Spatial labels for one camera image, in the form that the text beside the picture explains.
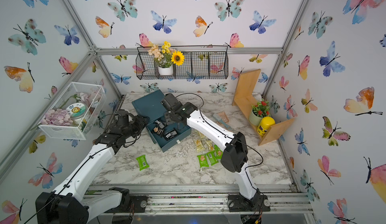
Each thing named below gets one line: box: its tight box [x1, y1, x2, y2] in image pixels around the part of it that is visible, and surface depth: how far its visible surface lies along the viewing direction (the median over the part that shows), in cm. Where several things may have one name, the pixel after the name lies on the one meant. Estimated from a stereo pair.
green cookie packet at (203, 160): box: [196, 154, 210, 169], surface depth 89 cm
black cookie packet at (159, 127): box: [152, 120, 167, 136], surface depth 84 cm
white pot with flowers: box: [147, 41, 186, 76], surface depth 86 cm
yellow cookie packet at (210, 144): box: [207, 139, 214, 151], surface depth 93 cm
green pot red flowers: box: [248, 98, 271, 127], surface depth 88 cm
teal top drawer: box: [145, 117, 192, 153], surface depth 82 cm
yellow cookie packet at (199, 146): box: [195, 139, 206, 153], surface depth 93 cm
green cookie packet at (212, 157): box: [205, 150, 219, 167], surface depth 90 cm
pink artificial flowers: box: [40, 108, 74, 126], surface depth 61 cm
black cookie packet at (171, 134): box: [163, 127, 179, 141], surface depth 82 cm
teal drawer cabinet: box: [131, 89, 181, 148], surface depth 84 cm
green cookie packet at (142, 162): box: [135, 154, 150, 172], surface depth 88 cm
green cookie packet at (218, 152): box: [214, 144, 224, 160], surface depth 91 cm
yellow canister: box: [256, 116, 276, 138], surface depth 86 cm
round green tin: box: [66, 102, 87, 119], surface depth 67 cm
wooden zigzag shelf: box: [231, 68, 295, 147], surface depth 99 cm
